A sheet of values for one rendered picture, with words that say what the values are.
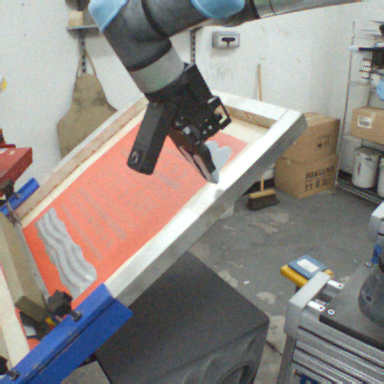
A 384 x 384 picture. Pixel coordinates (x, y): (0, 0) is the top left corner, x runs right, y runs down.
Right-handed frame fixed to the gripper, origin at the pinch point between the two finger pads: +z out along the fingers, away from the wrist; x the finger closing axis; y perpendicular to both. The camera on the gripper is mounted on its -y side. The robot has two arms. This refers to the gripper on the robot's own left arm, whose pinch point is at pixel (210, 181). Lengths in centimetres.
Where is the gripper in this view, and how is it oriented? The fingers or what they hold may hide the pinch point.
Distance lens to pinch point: 66.4
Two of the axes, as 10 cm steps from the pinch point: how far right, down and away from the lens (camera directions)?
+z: 4.4, 6.5, 6.2
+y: 7.1, -6.8, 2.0
